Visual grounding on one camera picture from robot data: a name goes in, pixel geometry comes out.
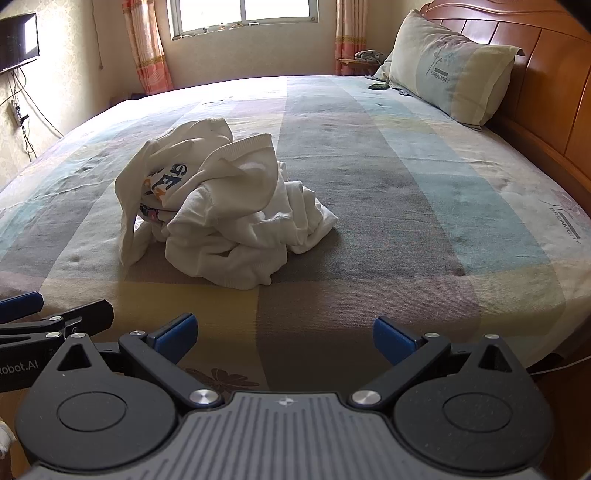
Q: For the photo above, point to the window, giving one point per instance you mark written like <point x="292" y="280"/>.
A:
<point x="240" y="14"/>

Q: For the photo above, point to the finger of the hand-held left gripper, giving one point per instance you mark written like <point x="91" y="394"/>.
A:
<point x="21" y="305"/>
<point x="87" y="316"/>

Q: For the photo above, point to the bed with checked sheet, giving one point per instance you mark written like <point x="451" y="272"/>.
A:
<point x="369" y="230"/>

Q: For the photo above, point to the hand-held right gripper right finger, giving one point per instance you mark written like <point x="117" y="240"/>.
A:
<point x="392" y="339"/>

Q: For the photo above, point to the wooden bedside table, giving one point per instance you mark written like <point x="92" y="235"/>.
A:
<point x="355" y="67"/>

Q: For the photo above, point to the large pale printed pillow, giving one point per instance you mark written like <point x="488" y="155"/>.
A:
<point x="452" y="69"/>

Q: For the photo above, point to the grey cloth bundle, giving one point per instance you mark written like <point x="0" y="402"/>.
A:
<point x="369" y="56"/>

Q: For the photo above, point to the black phone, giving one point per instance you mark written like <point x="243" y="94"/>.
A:
<point x="377" y="86"/>

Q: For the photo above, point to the white printed sweatshirt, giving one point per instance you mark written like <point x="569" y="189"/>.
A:
<point x="231" y="221"/>

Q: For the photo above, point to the small pale pillow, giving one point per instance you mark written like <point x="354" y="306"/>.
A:
<point x="383" y="69"/>

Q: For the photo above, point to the black television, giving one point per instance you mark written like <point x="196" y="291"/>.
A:
<point x="18" y="41"/>

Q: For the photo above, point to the white power strip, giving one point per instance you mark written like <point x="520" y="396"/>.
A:
<point x="14" y="111"/>

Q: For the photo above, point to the wooden headboard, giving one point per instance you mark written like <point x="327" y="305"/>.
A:
<point x="545" y="69"/>

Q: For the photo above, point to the pink striped curtain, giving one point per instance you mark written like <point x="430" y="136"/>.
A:
<point x="348" y="32"/>
<point x="147" y="46"/>

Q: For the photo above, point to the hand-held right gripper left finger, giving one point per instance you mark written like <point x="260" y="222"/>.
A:
<point x="178" y="334"/>

